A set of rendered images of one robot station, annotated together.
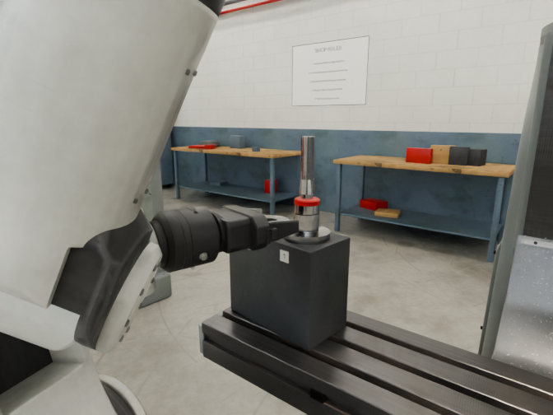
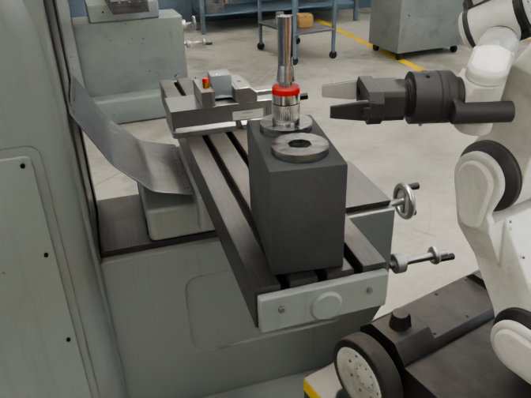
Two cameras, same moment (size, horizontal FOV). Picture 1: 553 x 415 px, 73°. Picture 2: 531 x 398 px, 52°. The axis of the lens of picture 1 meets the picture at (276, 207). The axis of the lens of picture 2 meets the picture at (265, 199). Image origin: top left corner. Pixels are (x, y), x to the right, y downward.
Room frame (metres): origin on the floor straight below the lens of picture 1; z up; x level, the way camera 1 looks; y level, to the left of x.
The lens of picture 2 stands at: (1.41, 0.43, 1.49)
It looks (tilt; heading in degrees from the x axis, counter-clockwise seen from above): 29 degrees down; 216
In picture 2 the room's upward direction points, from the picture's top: 2 degrees counter-clockwise
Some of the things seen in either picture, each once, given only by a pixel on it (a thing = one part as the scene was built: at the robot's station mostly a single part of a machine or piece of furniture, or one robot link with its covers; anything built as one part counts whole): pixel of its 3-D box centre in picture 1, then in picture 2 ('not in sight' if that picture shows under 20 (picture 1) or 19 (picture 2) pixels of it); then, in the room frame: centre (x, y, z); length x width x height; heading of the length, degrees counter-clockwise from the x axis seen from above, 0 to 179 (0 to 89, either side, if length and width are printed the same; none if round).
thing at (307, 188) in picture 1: (307, 168); (285, 51); (0.68, -0.06, 1.27); 0.03 x 0.03 x 0.11
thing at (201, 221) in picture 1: (216, 233); (397, 99); (0.56, 0.09, 1.18); 0.13 x 0.12 x 0.10; 37
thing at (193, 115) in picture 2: not in sight; (231, 101); (0.31, -0.47, 1.01); 0.35 x 0.15 x 0.11; 142
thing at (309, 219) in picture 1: (306, 216); (285, 107); (0.68, -0.06, 1.18); 0.05 x 0.05 x 0.05
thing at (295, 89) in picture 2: (306, 201); (285, 88); (0.68, -0.06, 1.21); 0.05 x 0.05 x 0.01
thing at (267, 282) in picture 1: (285, 272); (292, 186); (0.71, -0.02, 1.05); 0.22 x 0.12 x 0.20; 46
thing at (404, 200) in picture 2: not in sight; (393, 202); (0.00, -0.12, 0.65); 0.16 x 0.12 x 0.12; 142
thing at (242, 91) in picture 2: not in sight; (240, 88); (0.29, -0.46, 1.04); 0.12 x 0.06 x 0.04; 52
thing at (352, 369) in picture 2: not in sight; (366, 375); (0.53, 0.07, 0.50); 0.20 x 0.05 x 0.20; 67
